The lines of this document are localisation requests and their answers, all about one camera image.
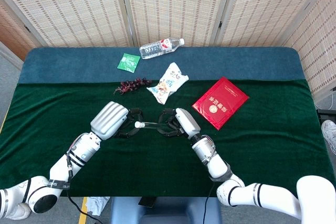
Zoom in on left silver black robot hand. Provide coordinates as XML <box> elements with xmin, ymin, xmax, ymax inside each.
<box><xmin>90</xmin><ymin>101</ymin><xmax>144</xmax><ymax>141</ymax></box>

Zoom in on bunch of dark red grapes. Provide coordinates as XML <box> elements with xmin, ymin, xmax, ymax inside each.
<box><xmin>113</xmin><ymin>77</ymin><xmax>153</xmax><ymax>95</ymax></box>

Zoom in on dark green velvet cloth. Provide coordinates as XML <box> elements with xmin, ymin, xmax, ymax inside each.
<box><xmin>0</xmin><ymin>79</ymin><xmax>335</xmax><ymax>198</ymax></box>

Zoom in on crumpled white paper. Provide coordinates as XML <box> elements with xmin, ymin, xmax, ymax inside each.
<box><xmin>86</xmin><ymin>196</ymin><xmax>111</xmax><ymax>217</ymax></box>

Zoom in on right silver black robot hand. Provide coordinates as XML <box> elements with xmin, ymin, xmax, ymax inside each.
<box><xmin>157</xmin><ymin>108</ymin><xmax>202</xmax><ymax>140</ymax></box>

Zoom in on black cable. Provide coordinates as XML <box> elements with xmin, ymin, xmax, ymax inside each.
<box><xmin>65</xmin><ymin>153</ymin><xmax>102</xmax><ymax>224</ymax></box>
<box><xmin>202</xmin><ymin>182</ymin><xmax>214</xmax><ymax>224</ymax></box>

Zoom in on black box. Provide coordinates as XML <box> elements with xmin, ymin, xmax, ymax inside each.
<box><xmin>316</xmin><ymin>108</ymin><xmax>336</xmax><ymax>124</ymax></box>

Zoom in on white sneaker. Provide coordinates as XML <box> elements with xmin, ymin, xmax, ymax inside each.
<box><xmin>321</xmin><ymin>120</ymin><xmax>336</xmax><ymax>155</ymax></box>
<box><xmin>5</xmin><ymin>202</ymin><xmax>32</xmax><ymax>221</ymax></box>

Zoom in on woven bamboo screen panel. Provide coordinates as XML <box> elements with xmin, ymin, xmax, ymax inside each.
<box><xmin>278</xmin><ymin>0</ymin><xmax>336</xmax><ymax>96</ymax></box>
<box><xmin>0</xmin><ymin>0</ymin><xmax>134</xmax><ymax>48</ymax></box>
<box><xmin>0</xmin><ymin>0</ymin><xmax>44</xmax><ymax>61</ymax></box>
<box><xmin>118</xmin><ymin>0</ymin><xmax>234</xmax><ymax>48</ymax></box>
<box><xmin>214</xmin><ymin>0</ymin><xmax>336</xmax><ymax>48</ymax></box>

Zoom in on white snack bag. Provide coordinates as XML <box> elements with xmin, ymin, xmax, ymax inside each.
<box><xmin>146</xmin><ymin>62</ymin><xmax>190</xmax><ymax>105</ymax></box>

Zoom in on blue table cover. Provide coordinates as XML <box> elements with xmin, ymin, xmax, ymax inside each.
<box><xmin>18</xmin><ymin>47</ymin><xmax>308</xmax><ymax>84</ymax></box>

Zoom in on red certificate booklet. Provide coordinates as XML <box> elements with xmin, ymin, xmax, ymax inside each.
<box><xmin>191</xmin><ymin>76</ymin><xmax>250</xmax><ymax>131</ymax></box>

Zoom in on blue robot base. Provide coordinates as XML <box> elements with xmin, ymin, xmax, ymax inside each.
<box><xmin>109</xmin><ymin>196</ymin><xmax>223</xmax><ymax>224</ymax></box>

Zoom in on green sachet packet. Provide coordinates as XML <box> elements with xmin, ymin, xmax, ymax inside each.
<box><xmin>117</xmin><ymin>53</ymin><xmax>141</xmax><ymax>73</ymax></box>

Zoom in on clear glass tube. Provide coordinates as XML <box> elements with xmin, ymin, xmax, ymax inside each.
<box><xmin>141</xmin><ymin>121</ymin><xmax>169</xmax><ymax>130</ymax></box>

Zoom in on clear plastic water bottle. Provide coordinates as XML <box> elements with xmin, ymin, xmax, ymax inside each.
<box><xmin>139</xmin><ymin>38</ymin><xmax>185</xmax><ymax>60</ymax></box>

